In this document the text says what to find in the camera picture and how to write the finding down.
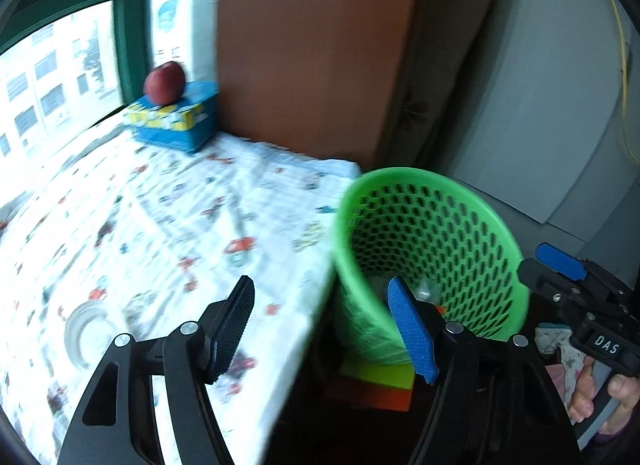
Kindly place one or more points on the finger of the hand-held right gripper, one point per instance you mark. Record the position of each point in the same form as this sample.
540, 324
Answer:
537, 275
560, 261

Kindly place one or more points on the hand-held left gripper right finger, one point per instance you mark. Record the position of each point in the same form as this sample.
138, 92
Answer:
413, 332

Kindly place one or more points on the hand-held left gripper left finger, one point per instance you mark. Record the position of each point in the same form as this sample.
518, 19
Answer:
232, 326

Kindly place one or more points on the green mesh plastic basket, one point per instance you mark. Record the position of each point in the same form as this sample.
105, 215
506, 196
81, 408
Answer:
356, 305

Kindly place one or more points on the clear round plastic lid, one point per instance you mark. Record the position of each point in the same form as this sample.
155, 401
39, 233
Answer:
75, 340

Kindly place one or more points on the person's right hand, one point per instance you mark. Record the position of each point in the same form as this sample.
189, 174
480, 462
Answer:
582, 395

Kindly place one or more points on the floral cloth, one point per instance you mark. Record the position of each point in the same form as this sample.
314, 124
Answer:
562, 360

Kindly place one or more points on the yellow green box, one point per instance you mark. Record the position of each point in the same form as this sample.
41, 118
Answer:
375, 374

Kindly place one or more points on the orange box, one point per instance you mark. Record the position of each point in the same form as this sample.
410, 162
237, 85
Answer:
370, 397

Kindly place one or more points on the printed cartoon blanket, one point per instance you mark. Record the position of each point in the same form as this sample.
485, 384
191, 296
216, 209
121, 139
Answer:
150, 225

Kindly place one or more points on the white panel board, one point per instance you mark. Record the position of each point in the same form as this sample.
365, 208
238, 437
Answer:
550, 95

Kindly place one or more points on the blue dotted tissue box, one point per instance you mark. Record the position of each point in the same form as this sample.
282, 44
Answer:
175, 120

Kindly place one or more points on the red apple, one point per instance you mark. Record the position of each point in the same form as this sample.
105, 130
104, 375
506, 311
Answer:
164, 82

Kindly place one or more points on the brown wooden cabinet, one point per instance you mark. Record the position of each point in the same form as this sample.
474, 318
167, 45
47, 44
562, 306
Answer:
310, 45

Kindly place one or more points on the apartment building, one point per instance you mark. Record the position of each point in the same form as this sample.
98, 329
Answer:
50, 80

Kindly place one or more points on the white printed panel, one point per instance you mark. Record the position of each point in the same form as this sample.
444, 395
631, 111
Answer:
170, 20

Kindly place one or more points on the green window frame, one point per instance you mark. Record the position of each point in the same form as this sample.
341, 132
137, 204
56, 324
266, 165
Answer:
132, 45

